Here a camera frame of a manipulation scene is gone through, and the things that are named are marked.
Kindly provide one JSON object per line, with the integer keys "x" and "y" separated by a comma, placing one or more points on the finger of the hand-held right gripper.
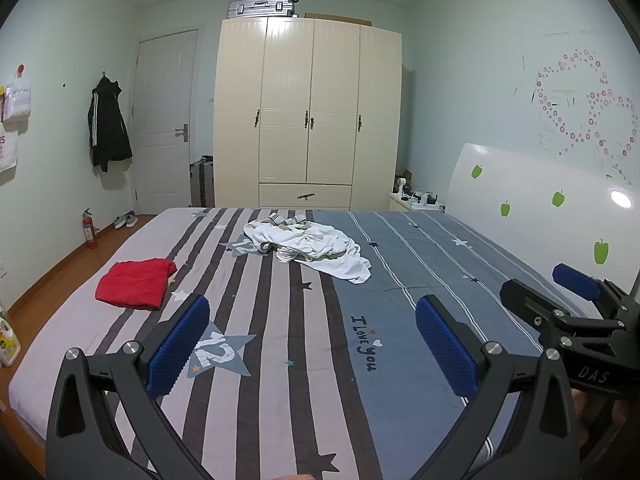
{"x": 520, "y": 297}
{"x": 575, "y": 280}

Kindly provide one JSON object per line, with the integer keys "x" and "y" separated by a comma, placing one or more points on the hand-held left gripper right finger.
{"x": 447, "y": 350}

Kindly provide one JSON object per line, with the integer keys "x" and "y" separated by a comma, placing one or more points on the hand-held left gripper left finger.
{"x": 180, "y": 345}

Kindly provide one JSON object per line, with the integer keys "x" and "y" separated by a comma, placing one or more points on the white polo shirt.
{"x": 345, "y": 265}

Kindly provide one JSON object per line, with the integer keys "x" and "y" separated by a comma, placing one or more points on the person's right hand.
{"x": 580, "y": 415}

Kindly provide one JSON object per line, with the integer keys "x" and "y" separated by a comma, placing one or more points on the red folded garment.
{"x": 132, "y": 285}

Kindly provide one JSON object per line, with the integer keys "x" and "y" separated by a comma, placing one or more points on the white headboard with green apples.
{"x": 525, "y": 180}

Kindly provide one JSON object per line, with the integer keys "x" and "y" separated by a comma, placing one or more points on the bed with striped star sheet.
{"x": 300, "y": 340}

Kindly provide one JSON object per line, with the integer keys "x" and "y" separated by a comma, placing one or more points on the red fire extinguisher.
{"x": 90, "y": 232}

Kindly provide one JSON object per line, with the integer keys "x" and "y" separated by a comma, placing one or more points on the white nightstand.
{"x": 400, "y": 205}

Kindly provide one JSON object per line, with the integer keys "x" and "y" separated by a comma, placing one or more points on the grey ribbed suitcase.
{"x": 201, "y": 185}

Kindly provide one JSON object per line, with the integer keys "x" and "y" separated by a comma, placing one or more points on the small white fan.
{"x": 401, "y": 185}

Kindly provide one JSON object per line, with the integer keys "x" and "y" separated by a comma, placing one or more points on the black hanging jacket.
{"x": 107, "y": 125}

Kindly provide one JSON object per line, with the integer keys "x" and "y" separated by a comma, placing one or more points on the white door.
{"x": 160, "y": 110}

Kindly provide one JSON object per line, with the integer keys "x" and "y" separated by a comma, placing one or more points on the cream wardrobe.
{"x": 285, "y": 110}

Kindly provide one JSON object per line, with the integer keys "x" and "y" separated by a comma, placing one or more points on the white plastic bag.
{"x": 17, "y": 100}

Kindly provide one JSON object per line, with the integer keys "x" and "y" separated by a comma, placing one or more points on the silver suitcase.
{"x": 260, "y": 7}

